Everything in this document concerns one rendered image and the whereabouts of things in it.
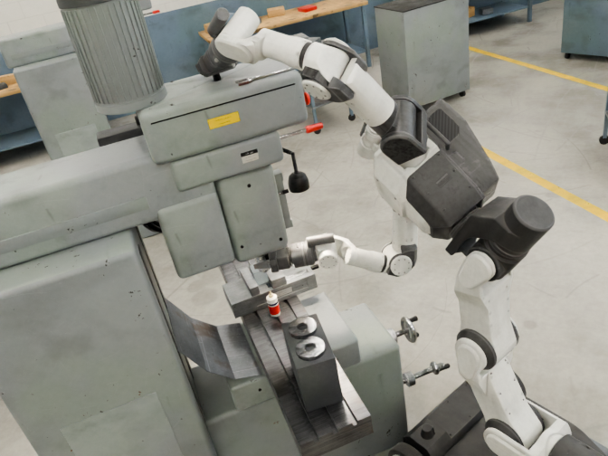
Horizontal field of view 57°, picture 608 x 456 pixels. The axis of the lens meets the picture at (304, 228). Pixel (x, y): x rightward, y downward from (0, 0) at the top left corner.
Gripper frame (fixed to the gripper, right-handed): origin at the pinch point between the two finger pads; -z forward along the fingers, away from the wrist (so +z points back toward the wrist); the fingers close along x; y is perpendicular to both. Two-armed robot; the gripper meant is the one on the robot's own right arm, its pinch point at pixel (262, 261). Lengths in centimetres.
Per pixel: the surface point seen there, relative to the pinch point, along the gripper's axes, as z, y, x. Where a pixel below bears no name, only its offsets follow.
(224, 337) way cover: -22.2, 32.9, -1.2
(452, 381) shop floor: 73, 124, -45
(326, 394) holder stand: 17, 22, 44
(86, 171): -38, -53, 21
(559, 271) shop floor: 159, 125, -122
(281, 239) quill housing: 9.4, -12.2, 7.7
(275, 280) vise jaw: 0.9, 16.9, -10.8
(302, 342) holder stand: 12.1, 7.8, 36.1
